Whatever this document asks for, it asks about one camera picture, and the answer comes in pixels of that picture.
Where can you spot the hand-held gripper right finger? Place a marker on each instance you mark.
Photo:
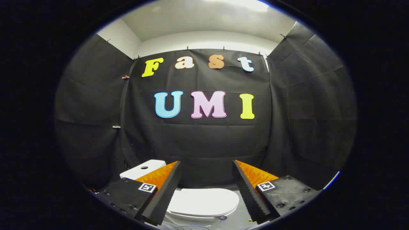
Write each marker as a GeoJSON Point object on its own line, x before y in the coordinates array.
{"type": "Point", "coordinates": [247, 195]}

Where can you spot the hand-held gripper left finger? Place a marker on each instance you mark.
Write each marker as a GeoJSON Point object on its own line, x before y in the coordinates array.
{"type": "Point", "coordinates": [164, 195]}

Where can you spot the white toilet lid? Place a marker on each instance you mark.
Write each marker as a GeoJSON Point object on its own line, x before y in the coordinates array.
{"type": "Point", "coordinates": [204, 201]}

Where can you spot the white toilet tank cover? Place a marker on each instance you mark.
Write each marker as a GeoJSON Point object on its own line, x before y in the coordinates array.
{"type": "Point", "coordinates": [140, 171]}

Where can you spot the black backdrop cloth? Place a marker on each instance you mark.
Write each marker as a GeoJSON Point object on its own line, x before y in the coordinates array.
{"type": "Point", "coordinates": [207, 143]}

